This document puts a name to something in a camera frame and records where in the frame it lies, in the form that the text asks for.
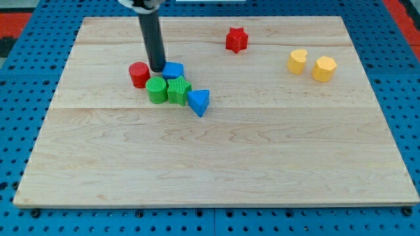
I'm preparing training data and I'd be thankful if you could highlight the yellow hexagon block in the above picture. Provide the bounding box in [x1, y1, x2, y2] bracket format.
[311, 56, 337, 83]

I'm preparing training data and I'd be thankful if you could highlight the green cylinder block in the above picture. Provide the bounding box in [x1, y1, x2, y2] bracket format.
[146, 77, 168, 104]

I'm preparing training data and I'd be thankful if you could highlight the red cylinder block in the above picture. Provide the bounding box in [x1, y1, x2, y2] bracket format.
[129, 62, 150, 89]

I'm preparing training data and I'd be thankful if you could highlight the blue cube block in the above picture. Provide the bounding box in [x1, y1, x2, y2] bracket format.
[162, 62, 184, 80]

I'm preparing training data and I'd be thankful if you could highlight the blue triangle block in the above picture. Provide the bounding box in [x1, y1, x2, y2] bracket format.
[187, 90, 210, 117]

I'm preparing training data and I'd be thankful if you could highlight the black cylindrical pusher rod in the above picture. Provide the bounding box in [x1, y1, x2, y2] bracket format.
[138, 11, 166, 72]

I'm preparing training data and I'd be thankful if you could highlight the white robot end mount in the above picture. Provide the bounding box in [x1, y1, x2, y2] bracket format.
[117, 0, 164, 14]

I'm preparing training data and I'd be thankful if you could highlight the wooden board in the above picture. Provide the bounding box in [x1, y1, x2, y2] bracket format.
[14, 16, 419, 209]

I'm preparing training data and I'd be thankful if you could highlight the red star block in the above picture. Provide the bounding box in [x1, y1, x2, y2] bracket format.
[225, 27, 249, 53]

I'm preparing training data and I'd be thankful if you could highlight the green star block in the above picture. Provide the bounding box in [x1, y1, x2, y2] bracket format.
[167, 75, 192, 106]

